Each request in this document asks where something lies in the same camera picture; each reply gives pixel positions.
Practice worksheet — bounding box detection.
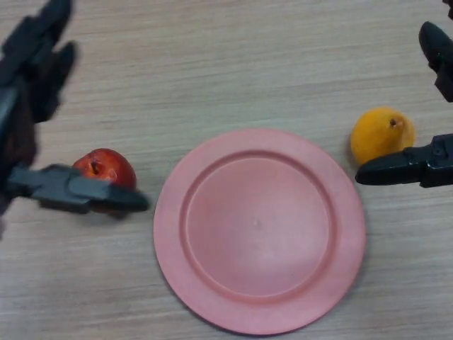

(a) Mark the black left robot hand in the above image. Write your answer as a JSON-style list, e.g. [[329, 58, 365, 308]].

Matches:
[[0, 0, 149, 242]]

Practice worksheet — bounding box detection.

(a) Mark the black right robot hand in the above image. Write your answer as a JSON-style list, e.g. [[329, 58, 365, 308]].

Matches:
[[355, 0, 453, 188]]

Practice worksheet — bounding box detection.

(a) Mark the red apple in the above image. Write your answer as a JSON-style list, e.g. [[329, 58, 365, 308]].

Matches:
[[71, 148, 138, 217]]

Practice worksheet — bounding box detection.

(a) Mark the pink round plate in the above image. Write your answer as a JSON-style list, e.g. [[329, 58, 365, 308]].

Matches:
[[153, 128, 367, 336]]

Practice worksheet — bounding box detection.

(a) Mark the yellow pear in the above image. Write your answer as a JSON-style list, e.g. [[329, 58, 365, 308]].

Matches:
[[350, 107, 417, 166]]

